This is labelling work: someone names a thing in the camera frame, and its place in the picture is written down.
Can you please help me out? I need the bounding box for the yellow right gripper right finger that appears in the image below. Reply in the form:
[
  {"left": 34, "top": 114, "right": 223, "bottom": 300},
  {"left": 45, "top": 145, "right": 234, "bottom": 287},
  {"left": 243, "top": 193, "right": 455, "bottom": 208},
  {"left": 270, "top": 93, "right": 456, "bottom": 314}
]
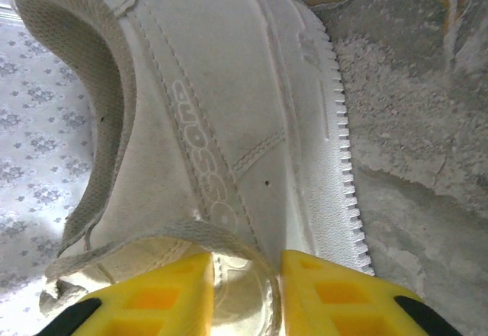
[{"left": 280, "top": 249, "right": 464, "bottom": 336}]

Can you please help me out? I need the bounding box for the white leather sneaker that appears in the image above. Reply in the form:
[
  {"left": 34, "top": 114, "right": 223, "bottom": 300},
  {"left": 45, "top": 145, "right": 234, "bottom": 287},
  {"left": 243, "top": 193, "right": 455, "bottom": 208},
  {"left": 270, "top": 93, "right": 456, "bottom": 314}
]
[{"left": 7, "top": 0, "right": 377, "bottom": 336}]

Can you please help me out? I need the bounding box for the white shoelace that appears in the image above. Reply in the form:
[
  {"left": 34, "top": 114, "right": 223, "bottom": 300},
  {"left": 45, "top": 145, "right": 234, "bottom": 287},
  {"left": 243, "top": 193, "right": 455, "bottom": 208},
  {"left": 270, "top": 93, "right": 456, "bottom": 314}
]
[{"left": 39, "top": 219, "right": 285, "bottom": 336}]

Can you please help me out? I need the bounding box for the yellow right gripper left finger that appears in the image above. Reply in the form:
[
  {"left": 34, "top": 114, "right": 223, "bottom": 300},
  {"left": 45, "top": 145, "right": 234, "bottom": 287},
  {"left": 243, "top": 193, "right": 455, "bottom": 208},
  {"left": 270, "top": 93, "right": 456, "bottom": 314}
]
[{"left": 40, "top": 251, "right": 215, "bottom": 336}]

